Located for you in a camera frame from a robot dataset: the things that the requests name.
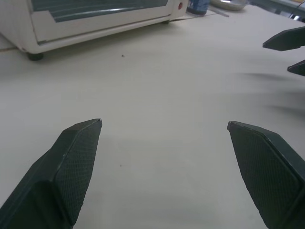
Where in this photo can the dark blue can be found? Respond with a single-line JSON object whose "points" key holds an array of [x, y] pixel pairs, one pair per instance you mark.
{"points": [[197, 6]]}

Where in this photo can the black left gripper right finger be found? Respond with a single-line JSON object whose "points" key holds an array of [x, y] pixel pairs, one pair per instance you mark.
{"points": [[264, 171]]}

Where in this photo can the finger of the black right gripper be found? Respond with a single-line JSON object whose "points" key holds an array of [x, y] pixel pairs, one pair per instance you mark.
{"points": [[297, 68], [286, 39]]}

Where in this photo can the silver bowl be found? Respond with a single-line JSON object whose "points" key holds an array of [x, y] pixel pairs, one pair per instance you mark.
{"points": [[230, 3]]}

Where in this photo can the white toaster oven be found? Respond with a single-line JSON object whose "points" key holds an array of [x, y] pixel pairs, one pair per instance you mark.
{"points": [[95, 21]]}

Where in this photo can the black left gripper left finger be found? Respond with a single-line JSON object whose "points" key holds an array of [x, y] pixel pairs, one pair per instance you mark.
{"points": [[57, 171]]}

